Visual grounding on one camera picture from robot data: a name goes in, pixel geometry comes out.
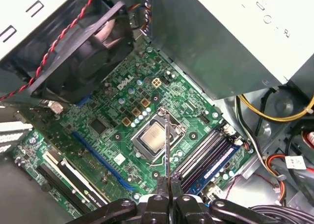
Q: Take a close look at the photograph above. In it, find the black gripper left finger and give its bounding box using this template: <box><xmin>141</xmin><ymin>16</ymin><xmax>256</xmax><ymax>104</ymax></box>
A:
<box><xmin>66</xmin><ymin>177</ymin><xmax>170</xmax><ymax>224</ymax></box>

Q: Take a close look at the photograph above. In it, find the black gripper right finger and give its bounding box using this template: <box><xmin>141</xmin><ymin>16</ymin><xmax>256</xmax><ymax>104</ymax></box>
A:
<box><xmin>171</xmin><ymin>172</ymin><xmax>278</xmax><ymax>224</ymax></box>

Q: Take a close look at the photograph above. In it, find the thin metal locking lever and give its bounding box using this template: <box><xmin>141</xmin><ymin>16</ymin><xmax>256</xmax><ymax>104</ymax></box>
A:
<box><xmin>146</xmin><ymin>158</ymin><xmax>170</xmax><ymax>166</ymax></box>

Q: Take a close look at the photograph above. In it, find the metal CPU socket cover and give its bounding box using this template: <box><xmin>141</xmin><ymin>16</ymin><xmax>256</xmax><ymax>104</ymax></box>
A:
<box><xmin>131</xmin><ymin>107</ymin><xmax>186</xmax><ymax>160</ymax></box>

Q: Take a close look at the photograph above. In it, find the blue expansion slot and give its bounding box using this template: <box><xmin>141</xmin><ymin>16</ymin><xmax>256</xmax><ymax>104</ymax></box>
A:
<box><xmin>72</xmin><ymin>132</ymin><xmax>135</xmax><ymax>192</ymax></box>

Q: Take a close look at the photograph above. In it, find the silver CPU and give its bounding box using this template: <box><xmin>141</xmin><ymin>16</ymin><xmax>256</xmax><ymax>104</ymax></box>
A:
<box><xmin>141</xmin><ymin>122</ymin><xmax>170</xmax><ymax>153</ymax></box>

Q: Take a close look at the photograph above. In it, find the green motherboard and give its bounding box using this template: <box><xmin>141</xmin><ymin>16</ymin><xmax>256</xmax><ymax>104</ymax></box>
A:
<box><xmin>12</xmin><ymin>45</ymin><xmax>253</xmax><ymax>210</ymax></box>

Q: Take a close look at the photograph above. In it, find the black graphics card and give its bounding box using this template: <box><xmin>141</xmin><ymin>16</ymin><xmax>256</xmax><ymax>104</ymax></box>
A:
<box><xmin>35</xmin><ymin>148</ymin><xmax>112</xmax><ymax>216</ymax></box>

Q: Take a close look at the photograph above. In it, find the black PC case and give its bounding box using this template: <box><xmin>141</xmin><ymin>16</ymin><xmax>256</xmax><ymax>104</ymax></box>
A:
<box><xmin>0</xmin><ymin>0</ymin><xmax>314</xmax><ymax>224</ymax></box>

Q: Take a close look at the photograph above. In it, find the black case fan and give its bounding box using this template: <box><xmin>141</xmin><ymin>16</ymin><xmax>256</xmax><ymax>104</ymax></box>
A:
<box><xmin>0</xmin><ymin>0</ymin><xmax>135</xmax><ymax>104</ymax></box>

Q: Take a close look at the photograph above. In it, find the grey power supply unit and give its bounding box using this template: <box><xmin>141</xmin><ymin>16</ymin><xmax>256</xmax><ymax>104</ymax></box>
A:
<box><xmin>147</xmin><ymin>0</ymin><xmax>314</xmax><ymax>101</ymax></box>

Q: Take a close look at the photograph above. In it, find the black cable bundle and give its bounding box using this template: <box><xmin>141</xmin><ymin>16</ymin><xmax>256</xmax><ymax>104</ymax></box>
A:
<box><xmin>247</xmin><ymin>204</ymin><xmax>314</xmax><ymax>224</ymax></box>

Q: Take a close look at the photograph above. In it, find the orange wire bundle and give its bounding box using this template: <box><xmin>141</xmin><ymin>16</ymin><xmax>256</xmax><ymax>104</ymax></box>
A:
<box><xmin>264</xmin><ymin>154</ymin><xmax>288</xmax><ymax>205</ymax></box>

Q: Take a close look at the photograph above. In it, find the white cable label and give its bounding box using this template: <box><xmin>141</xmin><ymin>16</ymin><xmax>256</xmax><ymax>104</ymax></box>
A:
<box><xmin>284</xmin><ymin>156</ymin><xmax>308</xmax><ymax>171</ymax></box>

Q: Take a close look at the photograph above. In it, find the yellow wire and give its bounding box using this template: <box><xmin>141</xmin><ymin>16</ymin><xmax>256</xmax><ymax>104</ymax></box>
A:
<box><xmin>238</xmin><ymin>93</ymin><xmax>314</xmax><ymax>123</ymax></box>

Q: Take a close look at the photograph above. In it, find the red black twisted wire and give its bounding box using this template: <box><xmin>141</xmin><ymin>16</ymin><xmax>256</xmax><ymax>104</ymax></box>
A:
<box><xmin>0</xmin><ymin>0</ymin><xmax>105</xmax><ymax>102</ymax></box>

